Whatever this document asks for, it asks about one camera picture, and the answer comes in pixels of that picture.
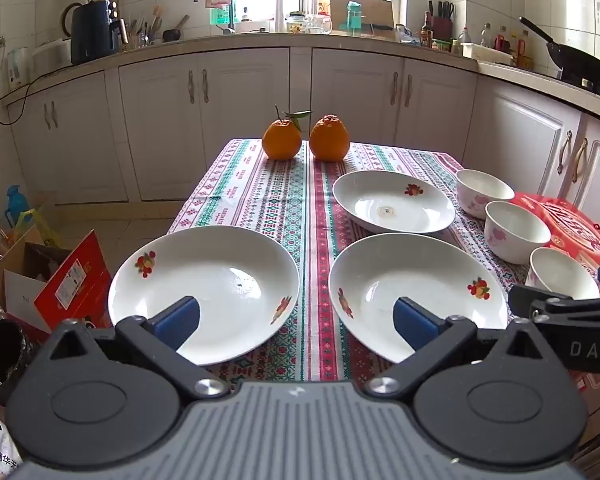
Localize black wok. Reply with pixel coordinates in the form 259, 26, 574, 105
518, 16, 600, 86

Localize blue bottle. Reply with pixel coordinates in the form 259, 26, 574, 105
5, 184, 29, 231

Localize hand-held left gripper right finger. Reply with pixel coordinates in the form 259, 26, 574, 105
363, 296, 549, 402

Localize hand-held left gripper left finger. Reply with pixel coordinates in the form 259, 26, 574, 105
49, 295, 231, 402

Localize white electric kettle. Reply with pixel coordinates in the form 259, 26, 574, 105
7, 47, 31, 91

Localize open cardboard box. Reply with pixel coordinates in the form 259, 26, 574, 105
0, 224, 74, 322

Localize metal sink faucet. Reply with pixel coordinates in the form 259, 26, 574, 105
194, 0, 237, 36

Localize white pink-flower bowl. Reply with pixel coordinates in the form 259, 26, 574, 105
483, 200, 552, 265
455, 169, 516, 220
525, 247, 600, 302

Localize utensil holder with utensils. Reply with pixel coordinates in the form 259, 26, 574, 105
122, 5, 164, 50

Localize knife block with knives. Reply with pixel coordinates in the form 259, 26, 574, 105
427, 0, 455, 41

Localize white plastic tray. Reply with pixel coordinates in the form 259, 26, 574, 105
460, 42, 514, 66

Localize orange with leafy stem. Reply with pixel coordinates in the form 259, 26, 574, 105
261, 105, 313, 162

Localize patterned striped tablecloth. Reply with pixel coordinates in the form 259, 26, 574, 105
167, 137, 548, 385

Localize leafless bumpy orange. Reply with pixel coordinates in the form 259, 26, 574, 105
309, 114, 351, 163

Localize white fruit-print plate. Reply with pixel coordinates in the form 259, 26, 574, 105
332, 170, 456, 237
328, 233, 509, 365
108, 225, 301, 366

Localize white kitchen cabinets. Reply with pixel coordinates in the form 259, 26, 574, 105
2, 45, 600, 271

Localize red printed box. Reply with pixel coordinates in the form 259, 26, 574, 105
509, 190, 600, 311

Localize black power cable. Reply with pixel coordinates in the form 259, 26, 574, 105
0, 72, 49, 127

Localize white rice cooker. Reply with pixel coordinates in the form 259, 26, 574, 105
32, 38, 74, 79

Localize yellow bag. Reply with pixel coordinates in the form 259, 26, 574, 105
17, 209, 64, 249

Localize beige kitchen countertop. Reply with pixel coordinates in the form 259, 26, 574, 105
2, 27, 600, 126

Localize red cardboard box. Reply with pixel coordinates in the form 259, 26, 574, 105
32, 229, 112, 334

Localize black trash bag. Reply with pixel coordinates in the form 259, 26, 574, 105
0, 319, 34, 406

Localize black mortar with pestle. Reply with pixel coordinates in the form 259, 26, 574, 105
162, 14, 191, 43

